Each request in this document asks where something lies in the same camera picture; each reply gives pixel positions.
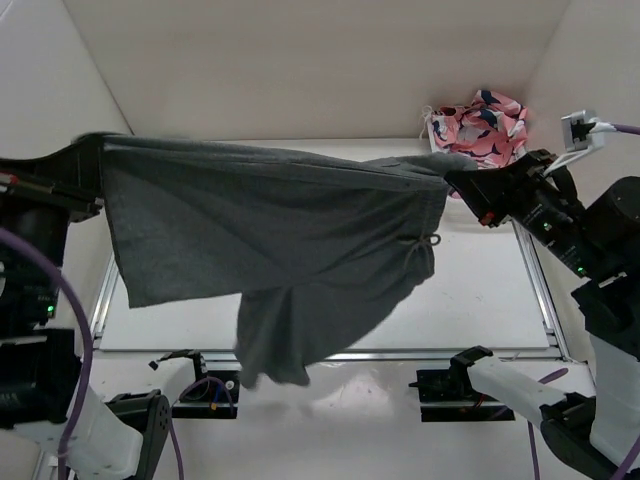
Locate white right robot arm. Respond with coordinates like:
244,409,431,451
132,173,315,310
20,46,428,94
446,150,639,479

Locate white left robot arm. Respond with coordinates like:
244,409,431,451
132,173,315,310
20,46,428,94
1,133,478,479

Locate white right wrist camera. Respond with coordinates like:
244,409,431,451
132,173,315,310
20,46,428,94
561,110,605,152

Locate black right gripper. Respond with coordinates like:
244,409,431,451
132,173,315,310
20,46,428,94
445,147,606,275

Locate grey shorts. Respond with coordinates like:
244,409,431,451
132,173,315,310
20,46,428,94
101,135,475,388

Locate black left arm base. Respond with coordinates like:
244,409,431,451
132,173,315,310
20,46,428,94
148,349,240,420

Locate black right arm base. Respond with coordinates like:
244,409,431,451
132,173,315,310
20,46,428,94
408,369,515,423

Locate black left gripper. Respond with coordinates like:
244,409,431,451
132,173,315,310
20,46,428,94
0,130,104,316

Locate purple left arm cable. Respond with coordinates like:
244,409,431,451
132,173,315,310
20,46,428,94
0,227,236,480

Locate pink patterned shorts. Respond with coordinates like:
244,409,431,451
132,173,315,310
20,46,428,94
420,89,528,169

